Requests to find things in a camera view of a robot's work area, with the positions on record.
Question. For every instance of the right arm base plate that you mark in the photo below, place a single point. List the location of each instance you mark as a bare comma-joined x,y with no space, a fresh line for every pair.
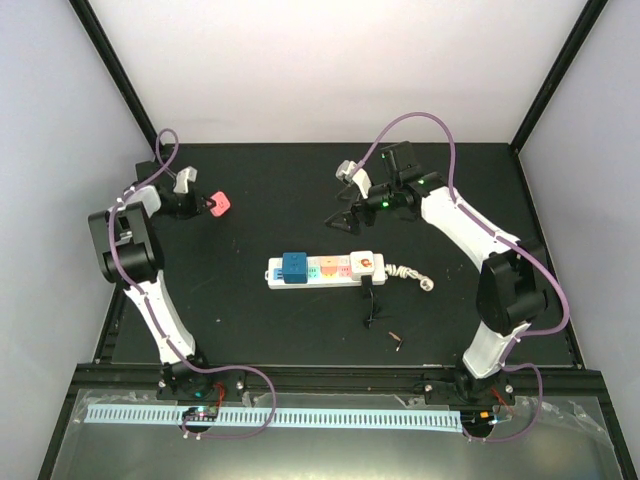
450,390

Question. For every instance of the black aluminium front rail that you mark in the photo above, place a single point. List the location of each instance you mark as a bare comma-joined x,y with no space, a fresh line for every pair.
563,382

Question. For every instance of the black frame post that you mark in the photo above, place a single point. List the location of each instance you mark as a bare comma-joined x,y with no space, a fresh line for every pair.
89,20
572,45

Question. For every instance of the small brown debris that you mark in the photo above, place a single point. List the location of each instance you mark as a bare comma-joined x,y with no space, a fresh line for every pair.
399,341

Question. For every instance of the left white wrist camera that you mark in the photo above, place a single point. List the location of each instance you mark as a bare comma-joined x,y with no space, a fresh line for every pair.
184,181

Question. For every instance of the blue cube plug adapter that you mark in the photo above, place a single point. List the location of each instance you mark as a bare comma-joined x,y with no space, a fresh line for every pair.
294,268

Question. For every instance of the pink plug adapter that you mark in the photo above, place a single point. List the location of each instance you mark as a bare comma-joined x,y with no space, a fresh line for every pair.
223,203

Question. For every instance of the left black frame post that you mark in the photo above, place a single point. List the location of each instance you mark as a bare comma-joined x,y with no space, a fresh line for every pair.
89,20

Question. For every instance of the right black frame post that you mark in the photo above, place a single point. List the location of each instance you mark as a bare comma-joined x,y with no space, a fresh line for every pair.
572,45

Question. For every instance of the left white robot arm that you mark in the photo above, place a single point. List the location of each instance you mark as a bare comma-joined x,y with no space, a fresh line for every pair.
129,255

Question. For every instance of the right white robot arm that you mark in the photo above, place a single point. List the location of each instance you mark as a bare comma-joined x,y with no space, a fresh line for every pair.
511,290

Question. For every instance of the light blue slotted cable duct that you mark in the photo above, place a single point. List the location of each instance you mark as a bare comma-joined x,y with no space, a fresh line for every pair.
253,418

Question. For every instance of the black cable tie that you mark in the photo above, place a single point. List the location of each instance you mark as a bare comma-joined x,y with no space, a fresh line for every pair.
375,308

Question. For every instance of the white plug with red print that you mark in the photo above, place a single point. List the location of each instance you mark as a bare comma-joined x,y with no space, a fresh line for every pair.
362,262

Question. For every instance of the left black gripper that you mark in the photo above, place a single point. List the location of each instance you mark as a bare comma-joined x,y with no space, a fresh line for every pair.
196,207

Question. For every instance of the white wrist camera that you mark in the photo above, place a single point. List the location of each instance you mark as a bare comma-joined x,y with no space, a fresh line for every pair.
351,175
184,181

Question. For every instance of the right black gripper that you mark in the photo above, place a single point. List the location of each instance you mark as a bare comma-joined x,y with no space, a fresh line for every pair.
354,227

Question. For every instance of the white power strip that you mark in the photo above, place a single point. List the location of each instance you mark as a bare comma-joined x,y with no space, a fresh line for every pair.
325,271

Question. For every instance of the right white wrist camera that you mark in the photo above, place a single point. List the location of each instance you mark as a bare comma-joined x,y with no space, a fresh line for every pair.
351,175

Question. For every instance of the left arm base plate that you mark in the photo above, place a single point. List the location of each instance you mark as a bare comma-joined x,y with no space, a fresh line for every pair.
191,387

